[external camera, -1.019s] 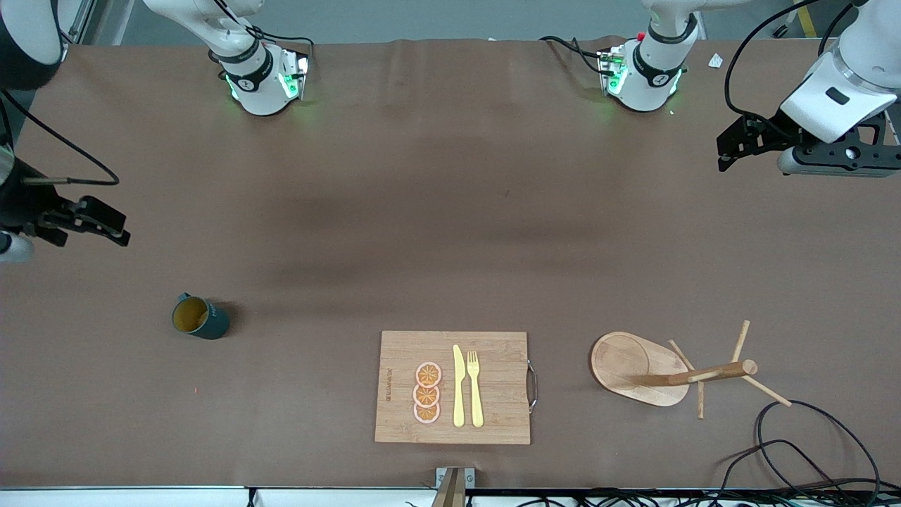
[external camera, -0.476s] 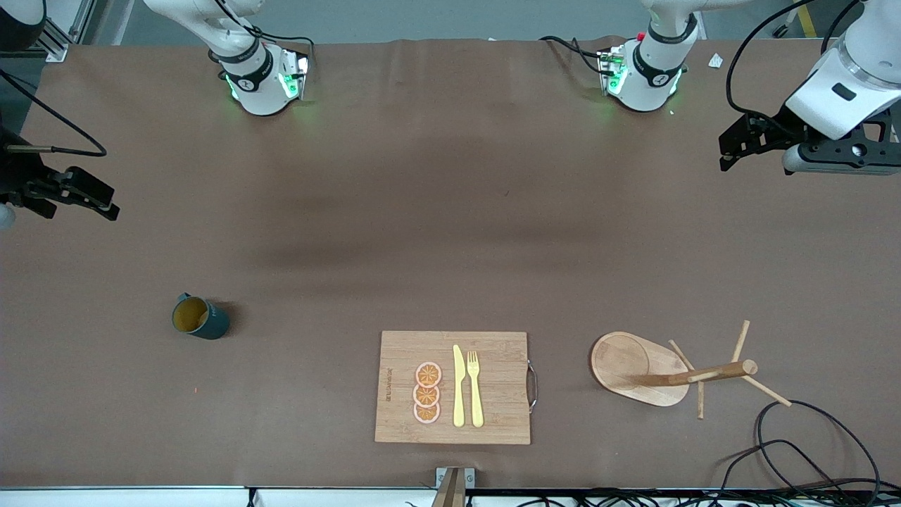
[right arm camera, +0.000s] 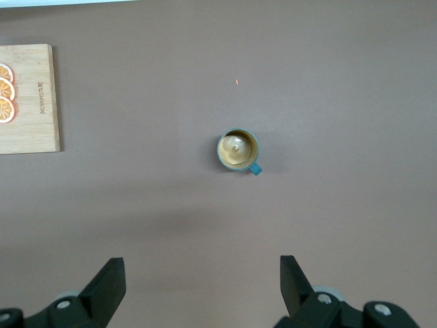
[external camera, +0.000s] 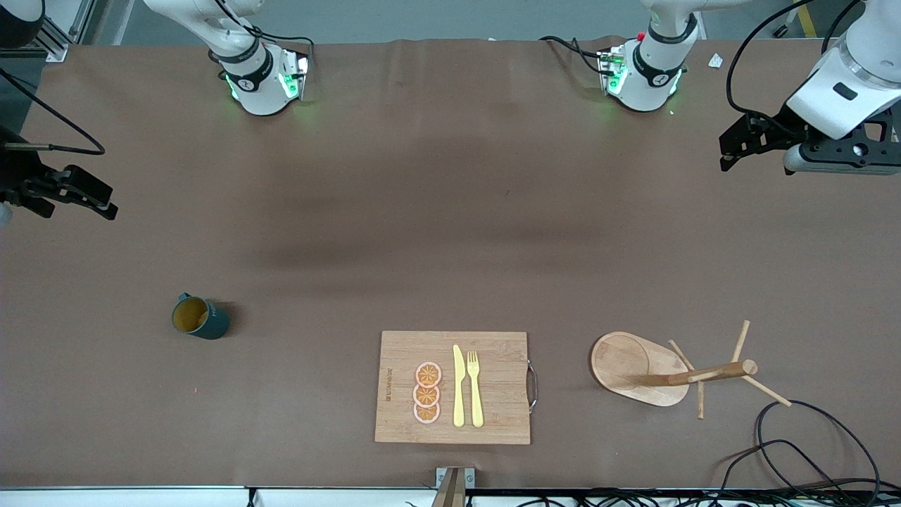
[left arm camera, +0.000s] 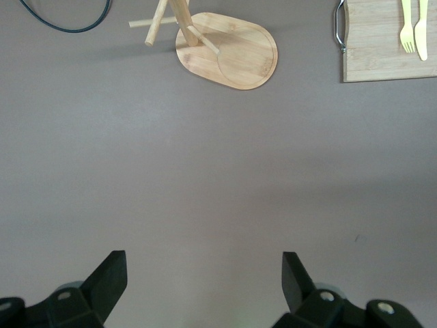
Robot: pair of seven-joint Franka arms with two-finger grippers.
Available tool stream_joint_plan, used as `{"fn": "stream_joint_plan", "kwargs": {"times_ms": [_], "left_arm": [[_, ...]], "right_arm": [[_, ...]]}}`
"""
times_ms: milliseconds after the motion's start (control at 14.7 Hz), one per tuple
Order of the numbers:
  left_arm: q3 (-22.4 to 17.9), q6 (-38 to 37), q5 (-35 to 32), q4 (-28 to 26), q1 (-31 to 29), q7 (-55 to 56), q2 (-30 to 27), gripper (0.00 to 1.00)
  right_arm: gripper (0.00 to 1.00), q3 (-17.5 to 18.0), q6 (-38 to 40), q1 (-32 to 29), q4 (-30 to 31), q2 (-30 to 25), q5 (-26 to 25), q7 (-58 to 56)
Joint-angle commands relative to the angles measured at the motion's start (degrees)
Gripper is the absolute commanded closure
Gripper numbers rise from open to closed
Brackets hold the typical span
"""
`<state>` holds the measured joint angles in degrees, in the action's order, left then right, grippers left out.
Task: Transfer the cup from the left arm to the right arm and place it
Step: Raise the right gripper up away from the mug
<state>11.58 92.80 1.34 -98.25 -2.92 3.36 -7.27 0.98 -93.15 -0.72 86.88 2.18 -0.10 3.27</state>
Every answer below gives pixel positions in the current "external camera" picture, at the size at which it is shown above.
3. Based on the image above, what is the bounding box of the teal mug yellow inside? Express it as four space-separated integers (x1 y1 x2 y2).
172 292 232 342

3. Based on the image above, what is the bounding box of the wooden mug tree stand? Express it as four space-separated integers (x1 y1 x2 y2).
590 320 793 421

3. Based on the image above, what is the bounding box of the wooden cutting board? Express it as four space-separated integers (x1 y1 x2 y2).
374 330 540 446

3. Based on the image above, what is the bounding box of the yellow plastic fork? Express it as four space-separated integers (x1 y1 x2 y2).
467 351 486 429

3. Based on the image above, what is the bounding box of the yellow plastic knife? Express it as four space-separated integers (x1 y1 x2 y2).
452 344 467 428

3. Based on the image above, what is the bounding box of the aluminium frame post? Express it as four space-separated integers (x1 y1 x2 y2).
41 0 72 63

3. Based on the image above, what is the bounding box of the black left base cable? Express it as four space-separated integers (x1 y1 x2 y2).
538 34 608 75

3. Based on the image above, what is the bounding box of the black base cable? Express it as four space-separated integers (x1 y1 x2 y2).
538 34 608 75
243 27 316 58

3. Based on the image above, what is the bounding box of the black right base cable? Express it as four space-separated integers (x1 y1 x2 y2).
243 27 316 58

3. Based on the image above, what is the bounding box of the long looped black cable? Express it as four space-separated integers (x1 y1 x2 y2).
755 399 883 494

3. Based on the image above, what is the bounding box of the aluminium table edge bracket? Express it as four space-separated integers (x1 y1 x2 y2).
435 466 477 491

